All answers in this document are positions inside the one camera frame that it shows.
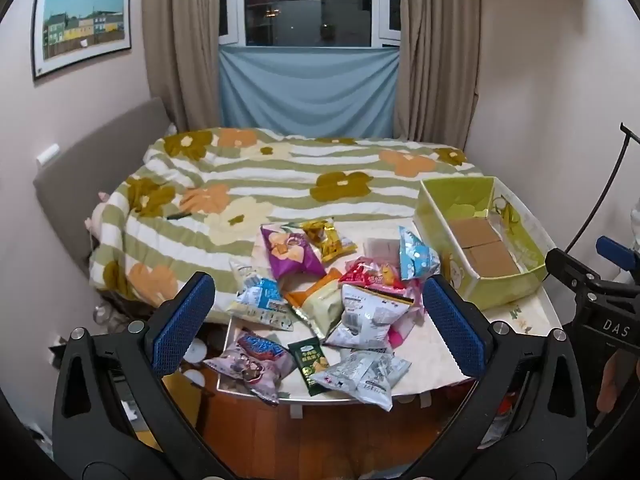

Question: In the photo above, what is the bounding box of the pale purple snack bag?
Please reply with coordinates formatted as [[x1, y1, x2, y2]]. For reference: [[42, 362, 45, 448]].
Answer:
[[202, 331, 296, 406]]

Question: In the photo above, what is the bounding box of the orange and cream snack bag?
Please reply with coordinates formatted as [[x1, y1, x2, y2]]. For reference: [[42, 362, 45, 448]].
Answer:
[[284, 268, 347, 342]]

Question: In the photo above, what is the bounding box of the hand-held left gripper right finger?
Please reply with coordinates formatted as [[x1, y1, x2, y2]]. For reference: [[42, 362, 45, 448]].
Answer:
[[405, 274, 588, 480]]

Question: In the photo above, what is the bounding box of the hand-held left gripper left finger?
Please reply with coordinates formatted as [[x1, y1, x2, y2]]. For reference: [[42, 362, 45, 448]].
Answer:
[[52, 271, 236, 480]]

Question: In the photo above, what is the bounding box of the flower striped blanket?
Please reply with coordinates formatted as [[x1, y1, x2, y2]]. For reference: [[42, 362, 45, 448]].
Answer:
[[90, 127, 486, 322]]

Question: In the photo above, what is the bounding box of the pink snack bag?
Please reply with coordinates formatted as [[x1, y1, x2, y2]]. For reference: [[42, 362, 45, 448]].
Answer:
[[389, 280, 426, 349]]

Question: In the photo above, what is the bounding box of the beige curtain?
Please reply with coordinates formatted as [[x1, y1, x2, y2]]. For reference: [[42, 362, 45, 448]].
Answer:
[[394, 0, 483, 152], [141, 0, 227, 134]]

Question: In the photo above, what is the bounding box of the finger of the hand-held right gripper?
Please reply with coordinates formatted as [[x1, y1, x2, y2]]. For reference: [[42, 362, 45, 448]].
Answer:
[[595, 236, 640, 272], [545, 247, 602, 292]]

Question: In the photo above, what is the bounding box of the red snack bag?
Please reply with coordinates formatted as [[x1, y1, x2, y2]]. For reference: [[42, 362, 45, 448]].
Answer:
[[339, 256, 409, 292]]

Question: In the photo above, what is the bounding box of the window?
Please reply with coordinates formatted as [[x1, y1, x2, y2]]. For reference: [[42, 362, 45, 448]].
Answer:
[[220, 0, 403, 49]]

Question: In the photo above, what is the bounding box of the gold snack bag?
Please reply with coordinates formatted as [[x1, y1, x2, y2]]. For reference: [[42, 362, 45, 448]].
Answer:
[[298, 217, 357, 264]]

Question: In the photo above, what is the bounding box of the grey headboard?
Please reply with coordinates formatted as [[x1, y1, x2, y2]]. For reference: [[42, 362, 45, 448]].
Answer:
[[32, 97, 178, 257]]

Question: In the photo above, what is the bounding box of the silver snack bag orange edge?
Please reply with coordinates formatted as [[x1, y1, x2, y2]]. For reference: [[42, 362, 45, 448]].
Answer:
[[322, 285, 416, 351]]

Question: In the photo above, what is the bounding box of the framed wall picture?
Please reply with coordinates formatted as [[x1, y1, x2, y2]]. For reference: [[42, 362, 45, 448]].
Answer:
[[31, 0, 132, 81]]

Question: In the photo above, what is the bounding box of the light blue snack bag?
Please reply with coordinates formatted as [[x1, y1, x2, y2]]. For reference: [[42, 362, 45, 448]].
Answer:
[[398, 226, 441, 281]]

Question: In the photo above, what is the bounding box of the brown cardboard piece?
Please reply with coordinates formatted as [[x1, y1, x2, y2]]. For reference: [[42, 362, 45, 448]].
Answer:
[[446, 217, 502, 249], [466, 241, 522, 279]]

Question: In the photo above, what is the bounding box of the white round object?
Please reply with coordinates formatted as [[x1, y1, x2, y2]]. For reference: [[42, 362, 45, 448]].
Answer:
[[181, 337, 211, 367]]

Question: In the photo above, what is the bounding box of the person's right hand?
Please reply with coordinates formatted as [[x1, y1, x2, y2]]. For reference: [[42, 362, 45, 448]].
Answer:
[[597, 352, 640, 412]]

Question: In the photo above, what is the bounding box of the blue and white snack bag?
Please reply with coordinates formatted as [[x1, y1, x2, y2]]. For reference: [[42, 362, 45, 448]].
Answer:
[[227, 258, 296, 332]]

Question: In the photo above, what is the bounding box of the black cable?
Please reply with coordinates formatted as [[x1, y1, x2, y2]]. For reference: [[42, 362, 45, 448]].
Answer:
[[565, 122, 640, 257]]

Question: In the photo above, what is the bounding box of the blue cloth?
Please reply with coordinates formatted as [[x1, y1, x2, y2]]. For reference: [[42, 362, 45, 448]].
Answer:
[[218, 45, 401, 140]]

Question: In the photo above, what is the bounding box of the green cardboard box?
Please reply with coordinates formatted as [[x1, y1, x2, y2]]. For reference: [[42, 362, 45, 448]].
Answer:
[[412, 176, 549, 312]]

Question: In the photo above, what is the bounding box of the clear plastic packet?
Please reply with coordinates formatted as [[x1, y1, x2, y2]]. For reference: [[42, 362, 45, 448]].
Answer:
[[362, 237, 401, 266]]

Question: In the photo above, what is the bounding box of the small green snack packet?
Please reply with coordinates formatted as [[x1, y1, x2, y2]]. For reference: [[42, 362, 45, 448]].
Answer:
[[288, 338, 329, 397]]

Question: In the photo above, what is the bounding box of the pink plush toy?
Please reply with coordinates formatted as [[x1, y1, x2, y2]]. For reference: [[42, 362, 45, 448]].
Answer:
[[84, 191, 112, 235]]

